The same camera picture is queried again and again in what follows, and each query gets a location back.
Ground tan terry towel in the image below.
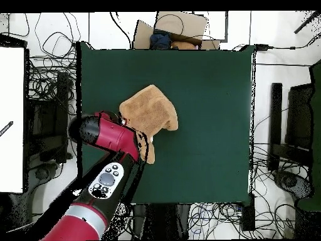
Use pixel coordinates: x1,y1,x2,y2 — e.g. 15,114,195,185
118,84,179,165

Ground dark green table cloth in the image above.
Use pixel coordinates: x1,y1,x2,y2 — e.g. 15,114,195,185
76,41,256,205

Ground orange cloth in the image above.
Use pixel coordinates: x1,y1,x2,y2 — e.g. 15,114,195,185
171,40,197,50

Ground dark blue cloth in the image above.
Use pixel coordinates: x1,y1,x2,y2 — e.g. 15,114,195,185
149,33,172,50

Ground brown cardboard box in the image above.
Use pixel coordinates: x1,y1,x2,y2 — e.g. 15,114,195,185
132,11,221,50

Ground black equipment block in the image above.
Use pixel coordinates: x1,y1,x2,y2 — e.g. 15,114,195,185
26,71,73,164

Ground black box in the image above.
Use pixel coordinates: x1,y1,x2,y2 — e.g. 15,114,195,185
241,194,256,232

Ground white board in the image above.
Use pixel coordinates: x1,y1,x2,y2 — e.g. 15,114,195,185
0,46,25,193

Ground black label strip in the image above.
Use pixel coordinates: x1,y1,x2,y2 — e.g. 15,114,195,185
0,120,14,137

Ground green cloth cover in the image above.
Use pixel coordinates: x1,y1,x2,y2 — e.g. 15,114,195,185
297,58,321,212

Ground black rod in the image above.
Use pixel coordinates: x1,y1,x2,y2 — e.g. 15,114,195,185
293,11,321,35

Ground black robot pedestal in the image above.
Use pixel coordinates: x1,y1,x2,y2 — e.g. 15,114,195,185
132,203,191,240

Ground tangled floor cables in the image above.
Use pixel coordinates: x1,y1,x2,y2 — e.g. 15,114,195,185
187,203,243,240

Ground black frame stand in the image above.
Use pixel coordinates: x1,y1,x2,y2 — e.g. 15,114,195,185
267,82,314,171

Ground black pedestal foot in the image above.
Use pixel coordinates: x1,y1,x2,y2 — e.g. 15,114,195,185
34,165,52,181
272,169,314,201

